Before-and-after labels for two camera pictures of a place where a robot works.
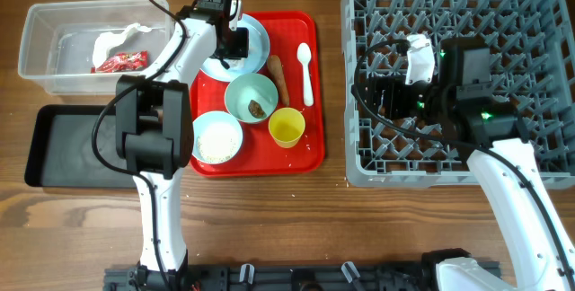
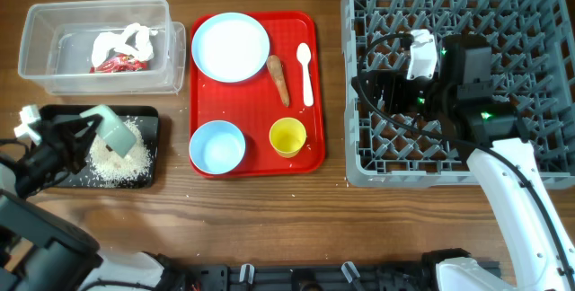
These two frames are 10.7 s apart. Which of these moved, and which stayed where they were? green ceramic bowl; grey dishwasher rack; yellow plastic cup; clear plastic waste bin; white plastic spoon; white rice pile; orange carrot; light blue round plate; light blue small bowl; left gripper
Moved: white rice pile; left gripper; green ceramic bowl; light blue small bowl; yellow plastic cup
Stayed: white plastic spoon; grey dishwasher rack; clear plastic waste bin; orange carrot; light blue round plate
